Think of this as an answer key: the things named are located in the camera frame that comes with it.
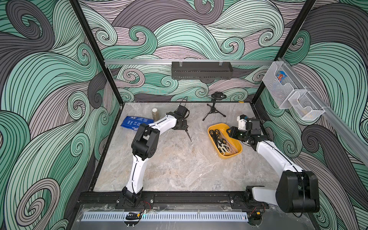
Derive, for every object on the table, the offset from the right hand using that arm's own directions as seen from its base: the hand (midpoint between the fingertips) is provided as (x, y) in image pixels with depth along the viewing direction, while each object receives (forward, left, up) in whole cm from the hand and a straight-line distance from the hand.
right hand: (230, 131), depth 87 cm
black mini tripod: (+18, +7, +14) cm, 24 cm away
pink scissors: (-7, -3, -11) cm, 13 cm away
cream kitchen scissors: (-7, +4, -9) cm, 12 cm away
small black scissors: (+6, +27, -12) cm, 30 cm away
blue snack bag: (+14, +66, -9) cm, 68 cm away
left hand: (+11, +30, -8) cm, 33 cm away
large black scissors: (+3, +8, -10) cm, 13 cm away
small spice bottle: (+18, +50, -5) cm, 53 cm away
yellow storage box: (+8, +1, -8) cm, 11 cm away
